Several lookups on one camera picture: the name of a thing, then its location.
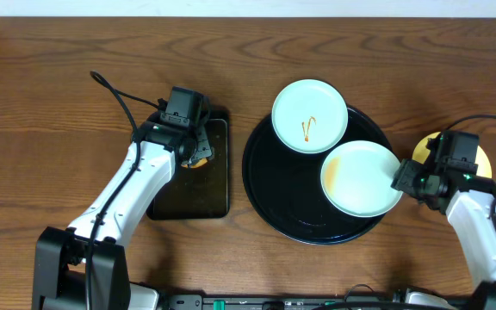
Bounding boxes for orange sponge with green pad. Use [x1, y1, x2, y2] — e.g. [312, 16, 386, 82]
[181, 158, 208, 169]

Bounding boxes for pale green plate with sauce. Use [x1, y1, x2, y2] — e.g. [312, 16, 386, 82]
[320, 140, 402, 218]

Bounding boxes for yellow plate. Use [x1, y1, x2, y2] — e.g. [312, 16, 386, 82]
[412, 132, 493, 178]

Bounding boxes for light blue plate with sauce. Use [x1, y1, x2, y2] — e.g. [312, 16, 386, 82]
[271, 79, 348, 154]

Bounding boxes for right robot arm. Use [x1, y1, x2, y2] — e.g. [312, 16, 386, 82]
[391, 159, 496, 309]

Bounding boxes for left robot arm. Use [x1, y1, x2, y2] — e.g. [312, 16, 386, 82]
[32, 121, 212, 309]

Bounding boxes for black rectangular water tray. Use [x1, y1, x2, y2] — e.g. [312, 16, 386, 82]
[146, 107, 229, 220]

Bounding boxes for round black serving tray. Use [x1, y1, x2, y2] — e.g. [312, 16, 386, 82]
[242, 115, 382, 245]

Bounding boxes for left black cable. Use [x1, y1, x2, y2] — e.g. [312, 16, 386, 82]
[84, 71, 161, 310]

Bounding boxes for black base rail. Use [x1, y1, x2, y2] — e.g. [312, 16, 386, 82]
[157, 283, 481, 310]

